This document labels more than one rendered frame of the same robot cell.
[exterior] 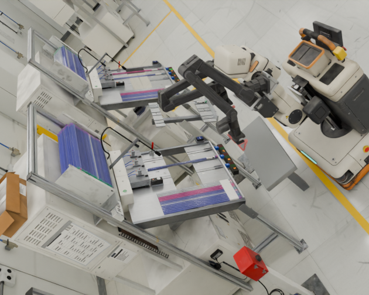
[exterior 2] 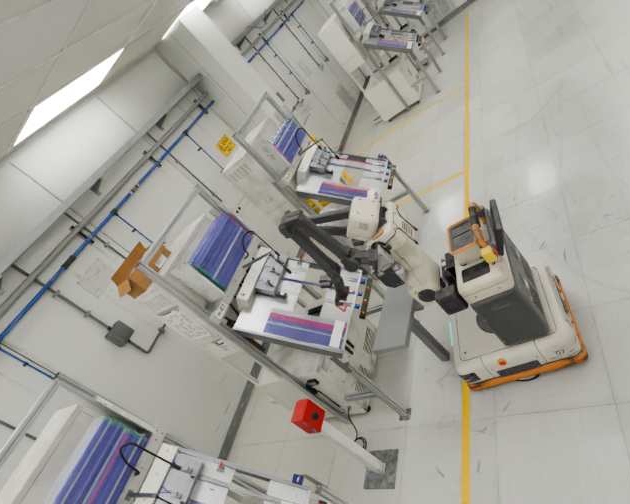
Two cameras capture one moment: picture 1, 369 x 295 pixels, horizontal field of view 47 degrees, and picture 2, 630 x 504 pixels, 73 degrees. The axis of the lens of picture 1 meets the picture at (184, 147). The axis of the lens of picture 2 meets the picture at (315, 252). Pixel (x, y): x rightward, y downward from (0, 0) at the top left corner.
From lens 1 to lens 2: 125 cm
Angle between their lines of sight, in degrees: 25
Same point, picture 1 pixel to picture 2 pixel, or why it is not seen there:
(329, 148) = (470, 338)
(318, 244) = (419, 423)
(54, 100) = (254, 174)
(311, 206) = (437, 381)
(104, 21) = (391, 79)
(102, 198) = (213, 296)
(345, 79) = (483, 286)
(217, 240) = (314, 372)
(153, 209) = (258, 322)
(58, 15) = (347, 62)
